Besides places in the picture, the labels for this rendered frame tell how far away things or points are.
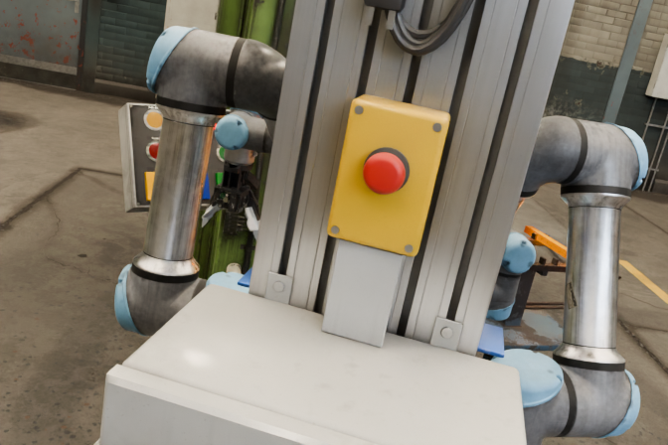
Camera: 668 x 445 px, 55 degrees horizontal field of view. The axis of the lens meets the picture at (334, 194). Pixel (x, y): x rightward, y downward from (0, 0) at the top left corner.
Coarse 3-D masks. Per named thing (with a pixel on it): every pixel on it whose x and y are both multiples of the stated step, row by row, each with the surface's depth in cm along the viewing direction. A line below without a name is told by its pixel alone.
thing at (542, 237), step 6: (528, 228) 218; (534, 228) 218; (540, 234) 212; (546, 234) 214; (540, 240) 212; (546, 240) 210; (552, 240) 208; (552, 246) 207; (558, 246) 204; (564, 246) 205; (558, 252) 204; (564, 252) 202; (618, 276) 183
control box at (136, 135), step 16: (128, 112) 167; (144, 112) 170; (160, 112) 172; (128, 128) 167; (144, 128) 169; (160, 128) 171; (128, 144) 167; (144, 144) 168; (128, 160) 167; (144, 160) 167; (224, 160) 180; (128, 176) 167; (208, 176) 177; (128, 192) 167; (144, 192) 166; (128, 208) 168; (144, 208) 166
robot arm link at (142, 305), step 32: (192, 32) 104; (160, 64) 102; (192, 64) 101; (224, 64) 101; (160, 96) 104; (192, 96) 103; (224, 96) 104; (192, 128) 105; (160, 160) 107; (192, 160) 106; (160, 192) 107; (192, 192) 108; (160, 224) 108; (192, 224) 110; (160, 256) 109; (192, 256) 113; (128, 288) 109; (160, 288) 108; (192, 288) 111; (128, 320) 109; (160, 320) 109
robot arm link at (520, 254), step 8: (512, 232) 134; (512, 240) 132; (520, 240) 131; (528, 240) 132; (512, 248) 131; (520, 248) 131; (528, 248) 131; (504, 256) 131; (512, 256) 131; (520, 256) 131; (528, 256) 132; (504, 264) 132; (512, 264) 131; (520, 264) 132; (528, 264) 132; (504, 272) 134; (512, 272) 133; (520, 272) 132
